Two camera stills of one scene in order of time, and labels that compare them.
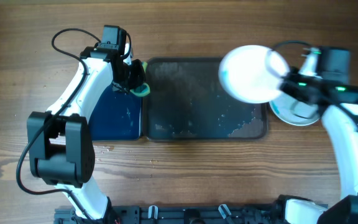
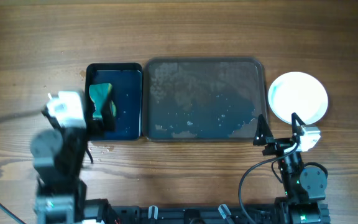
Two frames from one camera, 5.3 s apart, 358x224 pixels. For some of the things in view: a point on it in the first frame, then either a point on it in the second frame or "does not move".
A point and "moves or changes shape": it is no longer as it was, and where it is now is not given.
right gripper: x=289 y=83 → x=279 y=147
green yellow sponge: x=143 y=89 moves or changes shape
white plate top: x=251 y=73 → x=298 y=93
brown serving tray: x=187 y=101 does not move
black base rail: x=206 y=214 does not move
